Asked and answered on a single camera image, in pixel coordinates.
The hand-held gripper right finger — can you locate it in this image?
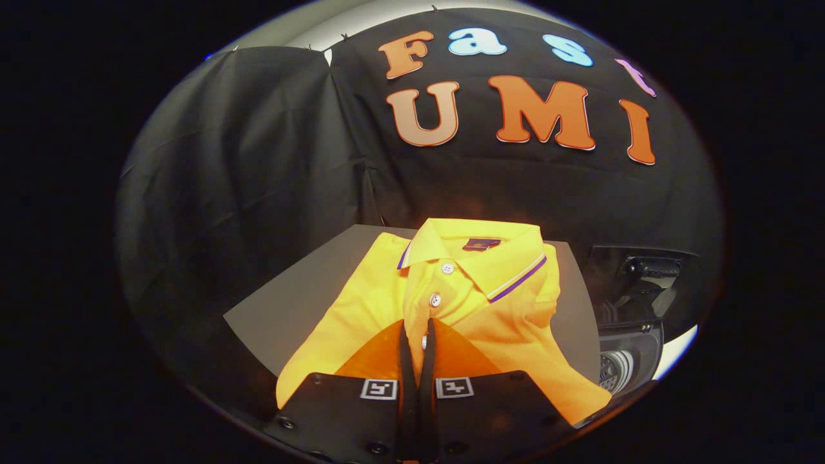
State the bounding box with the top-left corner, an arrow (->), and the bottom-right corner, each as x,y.
419,318 -> 574,463

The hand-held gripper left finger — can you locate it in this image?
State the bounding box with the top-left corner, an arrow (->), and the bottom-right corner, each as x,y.
264,319 -> 420,463

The yellow polo shirt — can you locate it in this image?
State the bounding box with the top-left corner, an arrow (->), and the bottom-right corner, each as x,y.
276,218 -> 613,426

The dark washing machine lid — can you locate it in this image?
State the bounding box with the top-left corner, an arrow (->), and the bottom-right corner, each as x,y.
590,245 -> 700,327

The grey platform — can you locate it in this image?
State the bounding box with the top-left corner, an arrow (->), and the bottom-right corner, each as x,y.
222,224 -> 603,387

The white board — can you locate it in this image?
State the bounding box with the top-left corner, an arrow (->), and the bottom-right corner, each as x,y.
656,325 -> 699,382

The black backdrop cloth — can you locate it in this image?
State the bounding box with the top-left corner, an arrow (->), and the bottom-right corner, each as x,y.
116,6 -> 726,413

